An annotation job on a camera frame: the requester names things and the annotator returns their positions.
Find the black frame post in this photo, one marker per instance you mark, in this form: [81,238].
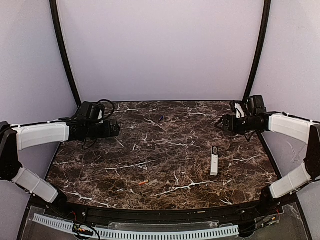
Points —
[259,48]
[63,51]

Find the right black frame post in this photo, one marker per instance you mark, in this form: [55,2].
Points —
[259,48]

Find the black front table rail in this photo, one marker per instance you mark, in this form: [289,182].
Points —
[238,214]

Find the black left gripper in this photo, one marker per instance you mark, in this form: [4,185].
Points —
[115,128]

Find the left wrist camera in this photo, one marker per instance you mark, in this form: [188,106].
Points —
[95,111]

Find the grey slotted cable duct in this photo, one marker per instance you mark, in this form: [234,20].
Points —
[135,231]

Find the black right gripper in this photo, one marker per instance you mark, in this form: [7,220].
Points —
[227,122]

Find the left black frame post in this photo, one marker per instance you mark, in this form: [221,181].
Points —
[63,51]

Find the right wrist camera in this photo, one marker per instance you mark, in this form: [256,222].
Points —
[238,108]

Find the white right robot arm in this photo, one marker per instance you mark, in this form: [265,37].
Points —
[252,115]

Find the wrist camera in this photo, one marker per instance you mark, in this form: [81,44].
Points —
[238,108]
[95,111]

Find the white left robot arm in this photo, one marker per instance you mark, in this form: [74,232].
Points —
[88,123]

